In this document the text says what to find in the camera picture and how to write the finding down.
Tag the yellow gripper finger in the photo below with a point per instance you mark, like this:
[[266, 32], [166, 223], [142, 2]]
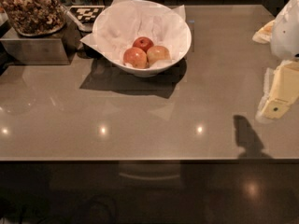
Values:
[[280, 91], [263, 35]]

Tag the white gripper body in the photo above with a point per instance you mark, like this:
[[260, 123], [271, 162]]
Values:
[[286, 36]]

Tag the yellow orange apple right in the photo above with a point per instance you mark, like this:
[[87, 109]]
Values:
[[157, 53]]

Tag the white ceramic bowl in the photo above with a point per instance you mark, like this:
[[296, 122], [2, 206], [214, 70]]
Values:
[[174, 52]]

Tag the dark red apple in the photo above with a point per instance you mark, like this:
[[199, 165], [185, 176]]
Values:
[[143, 43]]

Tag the orange red apple left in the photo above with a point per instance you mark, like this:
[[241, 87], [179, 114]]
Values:
[[136, 57]]

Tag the white paper liner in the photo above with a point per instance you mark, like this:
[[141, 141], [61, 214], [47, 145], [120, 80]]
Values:
[[124, 25]]

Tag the black white checker marker card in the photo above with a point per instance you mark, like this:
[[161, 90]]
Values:
[[86, 13]]

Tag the glass jar of granola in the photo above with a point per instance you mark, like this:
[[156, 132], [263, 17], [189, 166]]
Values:
[[35, 17]]

